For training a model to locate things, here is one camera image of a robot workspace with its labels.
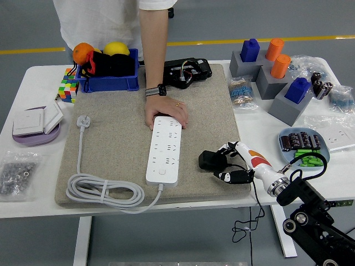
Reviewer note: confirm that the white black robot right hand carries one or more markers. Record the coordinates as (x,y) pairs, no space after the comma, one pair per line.
(258,163)

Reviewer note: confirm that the person's left hand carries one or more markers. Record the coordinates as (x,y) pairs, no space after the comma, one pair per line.
(166,106)

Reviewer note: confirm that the white power strip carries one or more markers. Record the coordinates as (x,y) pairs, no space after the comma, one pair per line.
(166,155)

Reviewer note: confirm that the black plug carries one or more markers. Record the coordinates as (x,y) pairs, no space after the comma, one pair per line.
(206,160)

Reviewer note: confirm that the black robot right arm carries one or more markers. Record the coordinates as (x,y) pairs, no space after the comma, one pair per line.
(305,194)

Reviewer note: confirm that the white three-pin plug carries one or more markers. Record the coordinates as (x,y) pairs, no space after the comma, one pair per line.
(83,122)

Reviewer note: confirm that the green circuit board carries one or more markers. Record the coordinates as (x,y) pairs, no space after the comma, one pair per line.
(342,204)

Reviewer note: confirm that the black wristwatch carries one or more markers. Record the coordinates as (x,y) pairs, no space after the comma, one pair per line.
(161,90)

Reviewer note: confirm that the dark brown capacitor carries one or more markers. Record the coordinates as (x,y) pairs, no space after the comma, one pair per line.
(295,140)
(285,143)
(316,142)
(305,139)

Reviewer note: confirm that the black open electronic device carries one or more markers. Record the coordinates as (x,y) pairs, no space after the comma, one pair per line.
(199,69)

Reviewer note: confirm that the grey-brown mat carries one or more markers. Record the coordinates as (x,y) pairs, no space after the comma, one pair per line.
(116,110)

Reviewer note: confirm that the light blue tray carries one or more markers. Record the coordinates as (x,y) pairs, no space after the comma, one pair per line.
(298,130)

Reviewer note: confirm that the grey block holder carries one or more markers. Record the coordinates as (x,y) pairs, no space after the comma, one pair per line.
(266,86)
(235,66)
(283,110)

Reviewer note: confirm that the plain black cloth pouch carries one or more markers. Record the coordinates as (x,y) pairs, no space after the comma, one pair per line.
(123,65)

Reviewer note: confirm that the blue plastic bin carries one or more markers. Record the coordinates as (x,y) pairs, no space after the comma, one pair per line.
(111,83)

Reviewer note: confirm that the bag of taped resistors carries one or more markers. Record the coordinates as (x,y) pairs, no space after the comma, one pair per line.
(240,92)

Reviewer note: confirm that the clear plastic bag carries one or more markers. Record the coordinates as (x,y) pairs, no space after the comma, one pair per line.
(319,123)

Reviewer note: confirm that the yellow lemon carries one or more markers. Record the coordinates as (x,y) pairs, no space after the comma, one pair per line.
(116,48)

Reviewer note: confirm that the white table leg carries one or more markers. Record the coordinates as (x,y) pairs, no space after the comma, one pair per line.
(285,238)
(82,241)

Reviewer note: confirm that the blue square peg block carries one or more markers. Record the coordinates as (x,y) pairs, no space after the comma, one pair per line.
(296,91)
(249,51)

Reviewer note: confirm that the loose black capacitor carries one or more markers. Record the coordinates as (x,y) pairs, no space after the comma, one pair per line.
(325,90)
(317,88)
(315,77)

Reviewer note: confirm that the orange cylinder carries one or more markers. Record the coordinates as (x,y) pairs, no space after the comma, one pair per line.
(280,67)
(274,50)

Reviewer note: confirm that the colourful puzzle cube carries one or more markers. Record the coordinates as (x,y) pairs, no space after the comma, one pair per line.
(68,90)

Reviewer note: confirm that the orange fruit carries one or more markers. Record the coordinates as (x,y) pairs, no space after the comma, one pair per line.
(81,52)

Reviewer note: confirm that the clear bag blue resistors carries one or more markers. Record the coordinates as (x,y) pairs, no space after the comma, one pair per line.
(342,99)
(305,66)

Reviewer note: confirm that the person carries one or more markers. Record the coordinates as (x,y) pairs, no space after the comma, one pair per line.
(97,22)

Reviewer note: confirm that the small metal connector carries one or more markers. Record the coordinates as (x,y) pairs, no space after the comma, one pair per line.
(57,97)

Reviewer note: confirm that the purple tray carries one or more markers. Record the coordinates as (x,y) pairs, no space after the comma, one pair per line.
(36,140)

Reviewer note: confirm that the bag of metal nuts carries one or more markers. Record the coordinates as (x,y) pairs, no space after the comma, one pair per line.
(16,174)

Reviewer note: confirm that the white wall socket panel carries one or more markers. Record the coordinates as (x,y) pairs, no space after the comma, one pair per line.
(341,140)

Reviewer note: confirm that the tilted white wall switch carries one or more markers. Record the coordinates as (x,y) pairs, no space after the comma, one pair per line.
(52,116)

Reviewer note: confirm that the flat white wall switch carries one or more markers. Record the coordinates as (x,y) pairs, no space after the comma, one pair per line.
(27,122)

